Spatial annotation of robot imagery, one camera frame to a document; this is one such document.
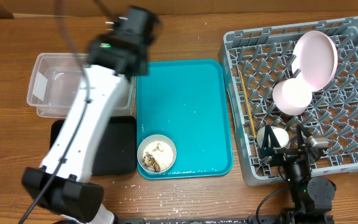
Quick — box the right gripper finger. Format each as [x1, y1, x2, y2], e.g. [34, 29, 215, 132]
[261, 125, 281, 151]
[296, 123, 311, 148]

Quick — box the white cup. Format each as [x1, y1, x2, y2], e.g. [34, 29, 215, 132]
[272, 78, 312, 116]

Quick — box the wooden chopstick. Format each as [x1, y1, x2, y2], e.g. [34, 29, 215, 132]
[239, 71, 257, 140]

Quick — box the large white plate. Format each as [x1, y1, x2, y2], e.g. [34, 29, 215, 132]
[291, 30, 338, 92]

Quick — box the grey bowl with rice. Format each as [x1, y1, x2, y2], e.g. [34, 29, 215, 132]
[137, 134, 177, 174]

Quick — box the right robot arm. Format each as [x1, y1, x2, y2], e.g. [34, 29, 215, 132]
[255, 124, 336, 224]

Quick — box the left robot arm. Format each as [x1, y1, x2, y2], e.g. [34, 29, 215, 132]
[21, 6, 161, 223]

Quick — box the grey dishwasher rack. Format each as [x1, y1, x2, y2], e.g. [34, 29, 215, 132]
[219, 17, 358, 186]

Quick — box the teal serving tray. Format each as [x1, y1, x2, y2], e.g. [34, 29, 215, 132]
[136, 59, 234, 180]

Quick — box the black plastic tray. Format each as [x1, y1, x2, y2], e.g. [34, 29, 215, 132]
[48, 116, 138, 177]

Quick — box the clear plastic bin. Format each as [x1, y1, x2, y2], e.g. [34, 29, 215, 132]
[27, 53, 136, 118]

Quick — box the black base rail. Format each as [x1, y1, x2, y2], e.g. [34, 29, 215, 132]
[54, 214, 335, 224]

